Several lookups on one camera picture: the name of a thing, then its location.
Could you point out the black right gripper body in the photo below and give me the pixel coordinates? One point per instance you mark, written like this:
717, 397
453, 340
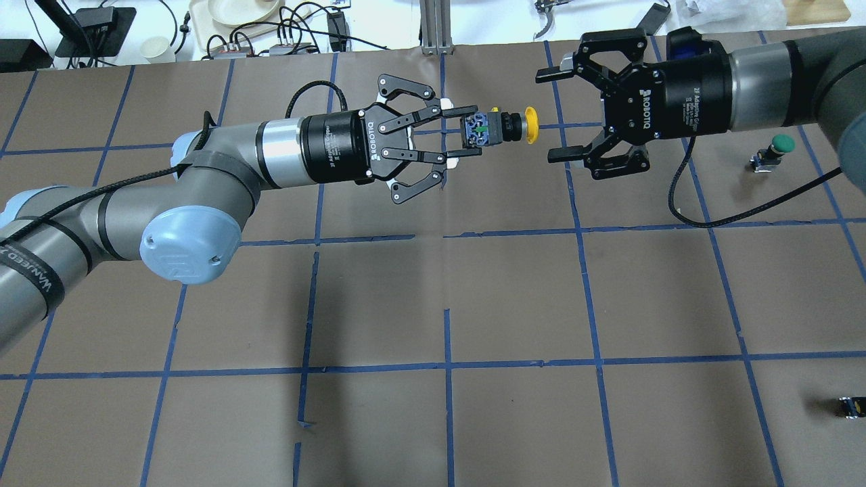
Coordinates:
687, 84

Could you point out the yellow push button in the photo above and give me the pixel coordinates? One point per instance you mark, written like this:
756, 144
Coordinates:
485, 129

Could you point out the black power adapter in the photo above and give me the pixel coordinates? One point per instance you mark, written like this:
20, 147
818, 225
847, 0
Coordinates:
655, 17

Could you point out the black camera stand base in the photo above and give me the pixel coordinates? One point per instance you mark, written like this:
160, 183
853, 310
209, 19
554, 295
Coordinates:
98, 31

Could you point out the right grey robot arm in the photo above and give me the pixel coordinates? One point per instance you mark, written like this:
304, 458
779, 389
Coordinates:
808, 80

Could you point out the aluminium frame post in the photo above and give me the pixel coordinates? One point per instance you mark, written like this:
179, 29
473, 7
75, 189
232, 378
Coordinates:
435, 27

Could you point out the green push button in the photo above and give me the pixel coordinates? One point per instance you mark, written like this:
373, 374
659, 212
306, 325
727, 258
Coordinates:
767, 159

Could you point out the beige tray with plate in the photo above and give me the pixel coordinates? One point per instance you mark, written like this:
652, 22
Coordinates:
220, 17

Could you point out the white paper cup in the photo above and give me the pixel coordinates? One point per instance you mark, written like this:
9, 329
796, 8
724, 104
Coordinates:
157, 50

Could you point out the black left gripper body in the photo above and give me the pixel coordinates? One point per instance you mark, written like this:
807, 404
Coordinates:
336, 143

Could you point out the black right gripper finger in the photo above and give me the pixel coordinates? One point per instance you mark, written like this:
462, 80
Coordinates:
601, 58
596, 159

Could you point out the small black switch block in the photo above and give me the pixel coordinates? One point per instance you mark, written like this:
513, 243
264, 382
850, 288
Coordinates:
852, 407

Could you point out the wooden cutting board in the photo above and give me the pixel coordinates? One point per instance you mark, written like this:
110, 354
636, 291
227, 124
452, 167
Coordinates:
804, 13

